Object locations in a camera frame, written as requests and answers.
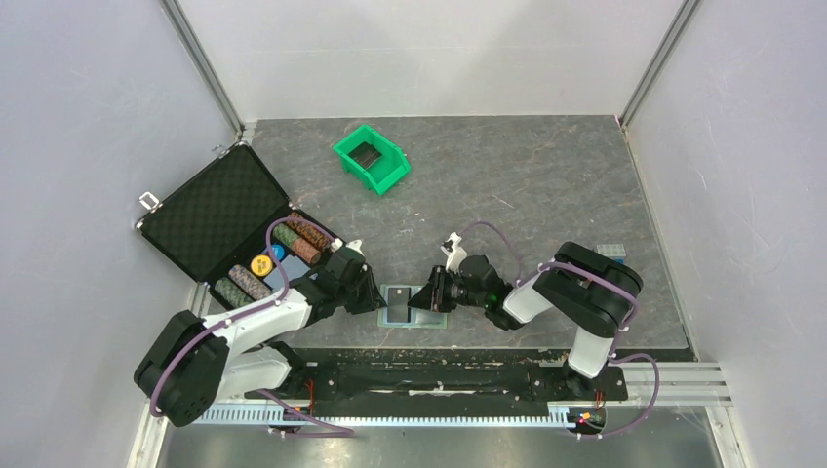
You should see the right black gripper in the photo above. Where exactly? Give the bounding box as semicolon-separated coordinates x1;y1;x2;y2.
407;265;488;313

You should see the green card holder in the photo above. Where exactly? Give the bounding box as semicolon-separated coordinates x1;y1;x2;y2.
376;284;449;330

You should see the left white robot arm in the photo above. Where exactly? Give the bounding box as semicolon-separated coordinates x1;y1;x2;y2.
134;240;385;427

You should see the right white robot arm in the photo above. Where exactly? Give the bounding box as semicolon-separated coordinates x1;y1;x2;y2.
408;241;644;398

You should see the green plastic bin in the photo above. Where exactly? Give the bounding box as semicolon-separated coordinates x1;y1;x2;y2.
333;124;412;196

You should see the black poker chip case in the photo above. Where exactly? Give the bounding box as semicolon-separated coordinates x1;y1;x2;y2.
138;141;331;308

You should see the toy brick assembly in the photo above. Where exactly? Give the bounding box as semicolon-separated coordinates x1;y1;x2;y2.
595;244;627;263

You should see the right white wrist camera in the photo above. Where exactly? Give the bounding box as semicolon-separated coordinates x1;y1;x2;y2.
440;232;468;273

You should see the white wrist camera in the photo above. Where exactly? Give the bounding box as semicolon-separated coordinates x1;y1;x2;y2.
440;232;468;273
331;238;364;255

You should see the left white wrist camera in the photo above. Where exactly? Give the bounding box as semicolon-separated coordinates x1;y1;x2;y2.
331;238;364;255

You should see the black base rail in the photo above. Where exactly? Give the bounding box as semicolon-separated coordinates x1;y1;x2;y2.
272;343;629;417

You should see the white toothed cable strip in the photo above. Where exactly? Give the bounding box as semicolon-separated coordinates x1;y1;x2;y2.
194;401;575;429

